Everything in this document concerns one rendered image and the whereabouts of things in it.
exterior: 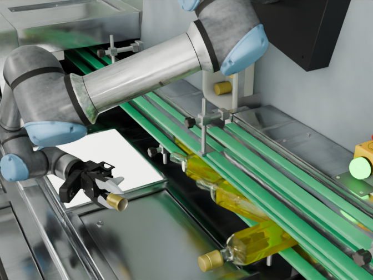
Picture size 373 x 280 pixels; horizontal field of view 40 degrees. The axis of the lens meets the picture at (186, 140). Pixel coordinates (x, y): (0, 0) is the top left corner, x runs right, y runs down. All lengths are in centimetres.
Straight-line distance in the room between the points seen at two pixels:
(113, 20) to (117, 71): 104
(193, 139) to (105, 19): 77
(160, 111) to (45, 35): 58
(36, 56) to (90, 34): 97
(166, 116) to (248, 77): 33
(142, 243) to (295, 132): 48
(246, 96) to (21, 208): 73
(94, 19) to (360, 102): 118
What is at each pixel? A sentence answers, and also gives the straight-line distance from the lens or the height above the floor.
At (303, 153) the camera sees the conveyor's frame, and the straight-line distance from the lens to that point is 122.
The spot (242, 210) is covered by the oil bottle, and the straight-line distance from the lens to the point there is 129.
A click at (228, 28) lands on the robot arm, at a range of 106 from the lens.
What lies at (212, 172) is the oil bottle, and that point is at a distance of 138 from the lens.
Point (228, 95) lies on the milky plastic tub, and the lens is 156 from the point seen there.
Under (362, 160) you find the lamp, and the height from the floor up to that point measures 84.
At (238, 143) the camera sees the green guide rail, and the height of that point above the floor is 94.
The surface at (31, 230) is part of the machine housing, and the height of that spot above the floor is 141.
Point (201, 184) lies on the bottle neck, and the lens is 136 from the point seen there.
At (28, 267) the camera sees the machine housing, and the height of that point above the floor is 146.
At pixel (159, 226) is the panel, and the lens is 143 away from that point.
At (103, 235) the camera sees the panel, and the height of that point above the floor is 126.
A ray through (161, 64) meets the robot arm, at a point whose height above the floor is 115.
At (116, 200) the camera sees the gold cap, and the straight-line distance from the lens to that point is 131.
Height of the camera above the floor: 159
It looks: 25 degrees down
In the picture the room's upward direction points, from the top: 105 degrees counter-clockwise
